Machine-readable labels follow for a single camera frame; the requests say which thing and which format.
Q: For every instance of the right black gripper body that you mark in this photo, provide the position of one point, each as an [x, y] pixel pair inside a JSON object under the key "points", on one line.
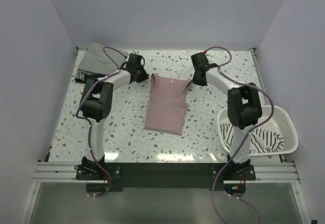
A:
{"points": [[199, 82]]}

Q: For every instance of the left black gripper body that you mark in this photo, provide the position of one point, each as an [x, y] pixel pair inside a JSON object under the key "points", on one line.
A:
{"points": [[142, 74]]}

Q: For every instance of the pink tank top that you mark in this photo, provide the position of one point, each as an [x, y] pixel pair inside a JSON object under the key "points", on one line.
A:
{"points": [[167, 105]]}

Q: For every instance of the striped black white tank top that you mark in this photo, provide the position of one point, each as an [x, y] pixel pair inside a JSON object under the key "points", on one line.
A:
{"points": [[262, 141]]}

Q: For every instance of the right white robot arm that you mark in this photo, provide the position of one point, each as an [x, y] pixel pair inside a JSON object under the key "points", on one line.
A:
{"points": [[243, 104]]}

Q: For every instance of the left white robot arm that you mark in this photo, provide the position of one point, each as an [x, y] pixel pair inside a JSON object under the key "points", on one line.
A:
{"points": [[96, 104]]}

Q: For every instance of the folded grey tank top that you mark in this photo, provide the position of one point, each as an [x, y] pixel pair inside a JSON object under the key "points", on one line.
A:
{"points": [[101, 59]]}

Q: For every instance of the folded dark tank top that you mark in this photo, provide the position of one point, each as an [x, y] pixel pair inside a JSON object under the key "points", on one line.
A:
{"points": [[82, 76]]}

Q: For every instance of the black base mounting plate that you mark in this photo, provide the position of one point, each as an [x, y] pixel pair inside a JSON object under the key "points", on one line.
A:
{"points": [[148, 175]]}

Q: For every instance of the aluminium frame rail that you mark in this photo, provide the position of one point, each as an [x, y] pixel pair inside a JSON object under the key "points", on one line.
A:
{"points": [[265, 172]]}

